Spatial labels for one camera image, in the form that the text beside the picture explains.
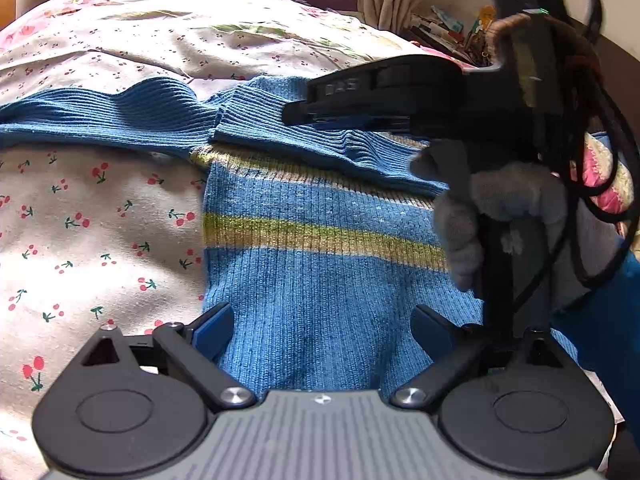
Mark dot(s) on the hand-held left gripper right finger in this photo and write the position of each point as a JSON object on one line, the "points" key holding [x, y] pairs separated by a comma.
{"points": [[431, 332]]}

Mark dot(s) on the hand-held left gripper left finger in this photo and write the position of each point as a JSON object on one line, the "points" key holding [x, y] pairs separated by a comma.
{"points": [[212, 332]]}

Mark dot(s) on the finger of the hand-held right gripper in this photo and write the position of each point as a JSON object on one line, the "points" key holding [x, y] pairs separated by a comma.
{"points": [[340, 117]]}

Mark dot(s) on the blue striped knit sweater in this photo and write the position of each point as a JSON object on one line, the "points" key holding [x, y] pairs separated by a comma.
{"points": [[300, 305]]}

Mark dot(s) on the person's right forearm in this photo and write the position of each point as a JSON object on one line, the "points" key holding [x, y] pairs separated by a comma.
{"points": [[600, 320]]}

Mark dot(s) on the person's right hand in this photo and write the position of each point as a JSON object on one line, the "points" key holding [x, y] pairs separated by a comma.
{"points": [[515, 192]]}

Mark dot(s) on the stack of books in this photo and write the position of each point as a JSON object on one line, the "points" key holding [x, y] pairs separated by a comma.
{"points": [[445, 30]]}

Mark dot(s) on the pink crocheted blanket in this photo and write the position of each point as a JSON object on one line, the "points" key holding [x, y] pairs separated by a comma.
{"points": [[605, 170]]}

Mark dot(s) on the cherry print bedsheet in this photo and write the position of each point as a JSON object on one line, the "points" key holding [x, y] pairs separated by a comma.
{"points": [[100, 240]]}

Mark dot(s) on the floral printed quilt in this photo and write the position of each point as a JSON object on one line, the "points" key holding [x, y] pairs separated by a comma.
{"points": [[165, 10]]}

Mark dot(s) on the wooden cabinet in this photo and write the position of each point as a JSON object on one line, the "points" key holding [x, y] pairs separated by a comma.
{"points": [[9, 5]]}

